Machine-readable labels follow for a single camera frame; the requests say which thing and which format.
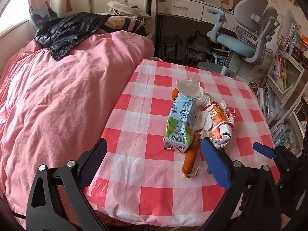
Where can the white fabric bag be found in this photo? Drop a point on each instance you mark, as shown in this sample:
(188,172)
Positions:
(258,71)

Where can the red checkered tablecloth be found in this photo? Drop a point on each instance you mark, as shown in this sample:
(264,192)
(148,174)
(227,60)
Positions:
(144,173)

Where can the long orange sausage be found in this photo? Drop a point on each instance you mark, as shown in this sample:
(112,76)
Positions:
(190,158)

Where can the stack of colourful books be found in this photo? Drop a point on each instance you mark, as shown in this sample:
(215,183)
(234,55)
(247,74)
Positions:
(284,134)

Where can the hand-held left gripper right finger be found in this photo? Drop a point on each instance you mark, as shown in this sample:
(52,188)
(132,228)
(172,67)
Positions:
(216,163)

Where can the short orange sausage piece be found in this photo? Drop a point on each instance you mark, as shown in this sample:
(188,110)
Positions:
(175,94)

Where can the cream tote bag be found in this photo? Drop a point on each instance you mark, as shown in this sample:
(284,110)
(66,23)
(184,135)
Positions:
(125,8)

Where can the black puffer jacket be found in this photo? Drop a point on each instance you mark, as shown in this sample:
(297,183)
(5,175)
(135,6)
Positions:
(67,28)

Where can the white tissue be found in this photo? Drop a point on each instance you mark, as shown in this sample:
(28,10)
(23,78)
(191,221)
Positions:
(192,86)

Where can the clear plastic storage bag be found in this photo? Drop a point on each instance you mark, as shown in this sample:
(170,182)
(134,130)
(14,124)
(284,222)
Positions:
(173,49)
(198,48)

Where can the pink curtain with whale print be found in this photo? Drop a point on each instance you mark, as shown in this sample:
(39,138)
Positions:
(41,12)

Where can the pink duvet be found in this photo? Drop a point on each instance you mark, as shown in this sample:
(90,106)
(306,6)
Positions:
(60,101)

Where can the grey and blue office chair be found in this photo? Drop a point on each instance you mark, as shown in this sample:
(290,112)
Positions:
(247,12)

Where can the white bookshelf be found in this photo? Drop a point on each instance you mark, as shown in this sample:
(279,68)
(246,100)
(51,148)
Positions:
(288,81)

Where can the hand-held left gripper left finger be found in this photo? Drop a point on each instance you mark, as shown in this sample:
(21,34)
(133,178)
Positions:
(96,156)

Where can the row of thin colourful books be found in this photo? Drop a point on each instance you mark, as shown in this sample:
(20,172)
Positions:
(280,71)

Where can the pile of paper booklets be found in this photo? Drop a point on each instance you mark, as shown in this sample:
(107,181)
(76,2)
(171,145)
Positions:
(266,101)

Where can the row of upright books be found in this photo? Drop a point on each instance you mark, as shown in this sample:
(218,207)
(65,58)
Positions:
(292,36)

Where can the window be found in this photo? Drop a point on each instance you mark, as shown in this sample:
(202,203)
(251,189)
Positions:
(14,12)

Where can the red and white snack wrapper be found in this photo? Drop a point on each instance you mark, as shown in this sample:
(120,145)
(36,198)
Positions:
(216,118)

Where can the white desk with drawers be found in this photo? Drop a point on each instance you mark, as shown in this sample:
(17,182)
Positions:
(180,7)

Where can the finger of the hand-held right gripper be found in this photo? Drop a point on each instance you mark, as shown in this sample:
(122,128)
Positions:
(263,149)

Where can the blue and green milk carton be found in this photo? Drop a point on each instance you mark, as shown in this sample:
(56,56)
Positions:
(179,125)

